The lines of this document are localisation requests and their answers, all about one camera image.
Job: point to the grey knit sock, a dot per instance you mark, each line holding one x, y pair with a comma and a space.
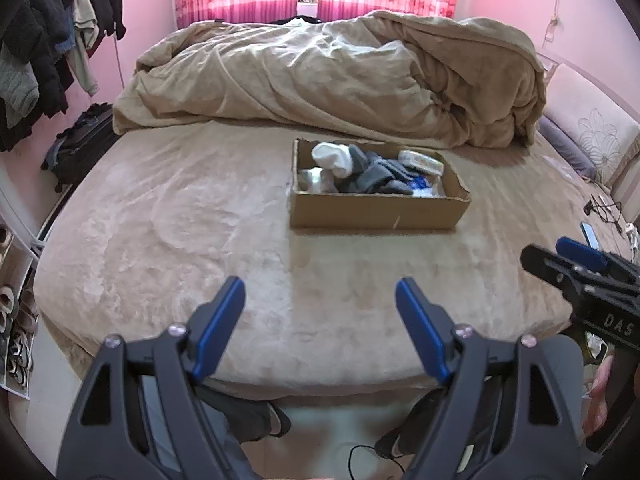
357, 160
352, 185

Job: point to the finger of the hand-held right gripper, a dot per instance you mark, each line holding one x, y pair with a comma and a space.
580, 252
545, 260

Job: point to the white floral pillow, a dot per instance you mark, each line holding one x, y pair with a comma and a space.
595, 120

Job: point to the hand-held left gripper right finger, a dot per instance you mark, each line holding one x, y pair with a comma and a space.
422, 330

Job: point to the person's leg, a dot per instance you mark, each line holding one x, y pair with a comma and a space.
235, 420
562, 365

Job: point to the white sock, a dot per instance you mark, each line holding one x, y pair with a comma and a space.
332, 157
317, 180

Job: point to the white shoe rack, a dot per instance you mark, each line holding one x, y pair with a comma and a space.
17, 310

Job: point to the purple pillow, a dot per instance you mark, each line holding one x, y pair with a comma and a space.
565, 147

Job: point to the person's right leg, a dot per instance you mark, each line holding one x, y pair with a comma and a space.
562, 365

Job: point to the rack of hanging clothes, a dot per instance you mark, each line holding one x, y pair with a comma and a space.
35, 60

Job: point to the beige duvet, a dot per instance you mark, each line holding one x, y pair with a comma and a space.
325, 80

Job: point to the white tissue pack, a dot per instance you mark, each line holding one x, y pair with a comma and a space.
424, 186

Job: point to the person's shoe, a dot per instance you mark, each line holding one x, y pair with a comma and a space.
280, 419
386, 445

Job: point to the bag of cotton swabs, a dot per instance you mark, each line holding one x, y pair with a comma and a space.
422, 161

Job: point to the person's right hand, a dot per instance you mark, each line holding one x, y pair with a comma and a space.
600, 400

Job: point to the bed with beige sheet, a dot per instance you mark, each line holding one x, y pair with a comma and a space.
175, 240

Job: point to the person's left shoe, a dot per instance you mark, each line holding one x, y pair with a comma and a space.
280, 419

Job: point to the person's left leg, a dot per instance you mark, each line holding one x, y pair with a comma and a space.
235, 420

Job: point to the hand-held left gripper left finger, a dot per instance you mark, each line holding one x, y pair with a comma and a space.
222, 330

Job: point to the black suitcase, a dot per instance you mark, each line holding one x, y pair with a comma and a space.
80, 145

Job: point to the dark grey dotted sock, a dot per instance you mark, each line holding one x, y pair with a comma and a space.
390, 167
395, 188

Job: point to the smartphone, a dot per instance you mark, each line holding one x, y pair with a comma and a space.
590, 235

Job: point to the person's right shoe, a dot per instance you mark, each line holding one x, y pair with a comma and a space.
386, 445

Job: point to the cardboard box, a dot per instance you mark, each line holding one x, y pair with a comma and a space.
375, 212

